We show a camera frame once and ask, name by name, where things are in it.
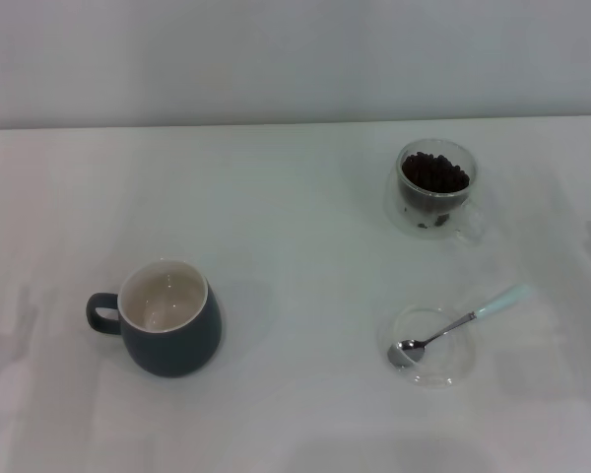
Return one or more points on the clear double-wall glass cup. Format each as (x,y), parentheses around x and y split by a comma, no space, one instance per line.
(468,231)

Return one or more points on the coffee beans pile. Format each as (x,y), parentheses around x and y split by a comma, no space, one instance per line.
(436,172)

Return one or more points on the dark teal ceramic mug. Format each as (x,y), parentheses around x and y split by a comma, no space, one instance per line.
(177,345)

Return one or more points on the clear glass saucer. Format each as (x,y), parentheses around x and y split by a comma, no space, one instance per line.
(448,359)

